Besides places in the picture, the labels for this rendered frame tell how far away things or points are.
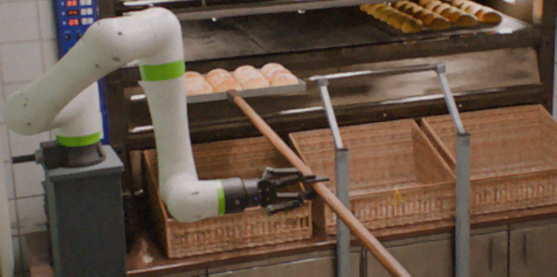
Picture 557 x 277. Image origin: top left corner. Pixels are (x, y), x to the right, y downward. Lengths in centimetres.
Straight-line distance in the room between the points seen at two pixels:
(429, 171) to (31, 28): 168
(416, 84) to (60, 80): 215
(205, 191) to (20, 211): 173
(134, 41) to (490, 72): 237
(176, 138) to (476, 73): 215
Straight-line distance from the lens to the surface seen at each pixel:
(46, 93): 294
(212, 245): 409
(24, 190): 444
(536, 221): 449
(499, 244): 444
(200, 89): 385
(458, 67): 477
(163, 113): 289
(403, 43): 463
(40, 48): 429
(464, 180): 421
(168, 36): 284
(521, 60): 489
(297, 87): 393
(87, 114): 315
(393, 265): 243
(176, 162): 292
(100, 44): 273
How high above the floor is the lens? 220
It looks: 17 degrees down
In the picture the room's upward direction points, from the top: 2 degrees counter-clockwise
